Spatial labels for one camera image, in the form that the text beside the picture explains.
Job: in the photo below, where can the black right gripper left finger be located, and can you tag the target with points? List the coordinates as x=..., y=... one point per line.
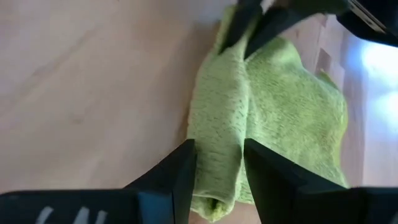
x=164, y=196

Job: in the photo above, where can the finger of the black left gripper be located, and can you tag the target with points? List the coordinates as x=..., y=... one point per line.
x=276, y=25
x=241, y=25

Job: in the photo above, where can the green microfiber towel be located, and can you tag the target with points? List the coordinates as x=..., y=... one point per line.
x=273, y=118

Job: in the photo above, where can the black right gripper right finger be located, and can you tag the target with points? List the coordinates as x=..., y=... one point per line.
x=280, y=193

